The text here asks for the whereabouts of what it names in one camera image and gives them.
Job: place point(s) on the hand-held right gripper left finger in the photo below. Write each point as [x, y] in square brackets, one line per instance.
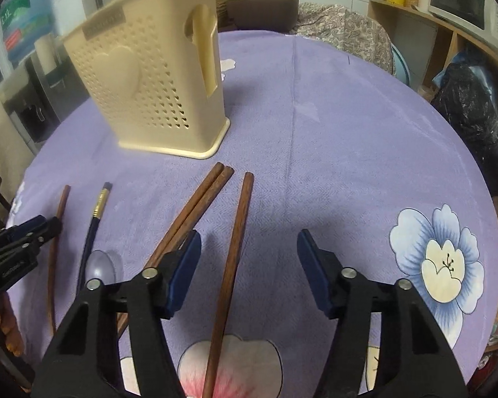
[182, 273]

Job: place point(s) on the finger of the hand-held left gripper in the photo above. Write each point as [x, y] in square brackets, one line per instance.
[45, 232]
[25, 226]

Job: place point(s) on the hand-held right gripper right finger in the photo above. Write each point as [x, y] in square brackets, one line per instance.
[315, 273]

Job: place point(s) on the cream plastic utensil holder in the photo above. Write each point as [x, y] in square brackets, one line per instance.
[149, 91]

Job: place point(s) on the purple floral tablecloth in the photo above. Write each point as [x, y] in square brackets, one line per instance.
[336, 153]

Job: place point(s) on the grey water dispenser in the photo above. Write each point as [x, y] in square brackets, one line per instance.
[37, 103]

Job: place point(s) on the stack of paper cups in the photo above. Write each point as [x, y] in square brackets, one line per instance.
[46, 54]

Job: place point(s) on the blue water jug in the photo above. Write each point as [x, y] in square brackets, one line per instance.
[25, 16]

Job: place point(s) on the blue plastic basin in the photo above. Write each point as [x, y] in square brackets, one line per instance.
[400, 66]

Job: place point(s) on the black plastic bag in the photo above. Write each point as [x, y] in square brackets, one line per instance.
[473, 112]

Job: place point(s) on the floral patterned cloth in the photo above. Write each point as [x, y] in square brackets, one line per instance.
[348, 29]

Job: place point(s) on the wooden shelf unit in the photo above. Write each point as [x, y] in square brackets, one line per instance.
[406, 20]

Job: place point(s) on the brown rice cooker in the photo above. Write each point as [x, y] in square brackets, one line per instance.
[261, 8]

